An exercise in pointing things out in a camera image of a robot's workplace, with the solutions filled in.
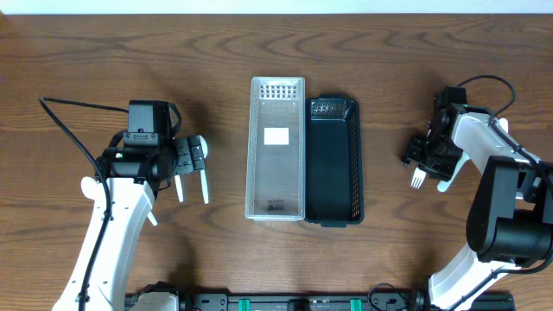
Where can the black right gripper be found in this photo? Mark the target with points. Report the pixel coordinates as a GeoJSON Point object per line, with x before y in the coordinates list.
{"type": "Point", "coordinates": [444, 172]}

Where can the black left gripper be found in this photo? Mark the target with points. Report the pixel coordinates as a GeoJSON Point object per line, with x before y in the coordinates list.
{"type": "Point", "coordinates": [185, 163]}

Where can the white plastic fork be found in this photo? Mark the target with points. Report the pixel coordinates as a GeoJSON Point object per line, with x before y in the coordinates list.
{"type": "Point", "coordinates": [418, 178]}

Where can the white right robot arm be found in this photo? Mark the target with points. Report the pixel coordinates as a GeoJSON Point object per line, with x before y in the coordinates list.
{"type": "Point", "coordinates": [509, 225]}

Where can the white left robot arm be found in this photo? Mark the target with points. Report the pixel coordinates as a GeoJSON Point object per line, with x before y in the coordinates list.
{"type": "Point", "coordinates": [124, 191]}

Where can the white plastic spoon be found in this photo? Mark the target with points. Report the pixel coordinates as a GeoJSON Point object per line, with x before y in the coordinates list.
{"type": "Point", "coordinates": [152, 219]}
{"type": "Point", "coordinates": [204, 186]}
{"type": "Point", "coordinates": [179, 188]}

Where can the clear perforated plastic basket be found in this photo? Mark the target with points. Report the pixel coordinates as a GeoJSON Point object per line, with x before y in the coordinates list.
{"type": "Point", "coordinates": [275, 181]}

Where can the black perforated plastic basket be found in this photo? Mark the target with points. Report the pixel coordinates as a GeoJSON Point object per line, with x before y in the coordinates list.
{"type": "Point", "coordinates": [334, 172]}

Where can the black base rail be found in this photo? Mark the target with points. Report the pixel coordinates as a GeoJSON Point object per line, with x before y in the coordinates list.
{"type": "Point", "coordinates": [164, 296]}

